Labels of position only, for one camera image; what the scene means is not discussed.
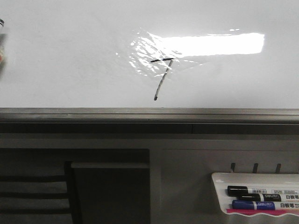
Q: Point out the taped black whiteboard marker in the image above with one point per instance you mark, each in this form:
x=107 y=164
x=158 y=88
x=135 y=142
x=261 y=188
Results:
x=2 y=47

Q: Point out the black capped marker upper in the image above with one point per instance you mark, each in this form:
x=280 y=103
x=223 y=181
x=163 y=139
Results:
x=238 y=190

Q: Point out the black capped marker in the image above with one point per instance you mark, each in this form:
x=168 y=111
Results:
x=269 y=197
x=238 y=190

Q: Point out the blue capped marker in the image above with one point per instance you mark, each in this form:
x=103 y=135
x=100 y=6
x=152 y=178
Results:
x=252 y=205

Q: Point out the black capped marker middle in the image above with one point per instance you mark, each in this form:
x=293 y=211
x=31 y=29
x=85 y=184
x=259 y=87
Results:
x=269 y=197

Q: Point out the dark slatted chair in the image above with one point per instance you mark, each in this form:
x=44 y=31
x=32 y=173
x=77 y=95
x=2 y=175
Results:
x=49 y=199

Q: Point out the white marker tray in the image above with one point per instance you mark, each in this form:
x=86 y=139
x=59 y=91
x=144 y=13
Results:
x=223 y=180

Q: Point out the white whiteboard with frame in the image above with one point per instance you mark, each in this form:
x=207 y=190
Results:
x=191 y=61

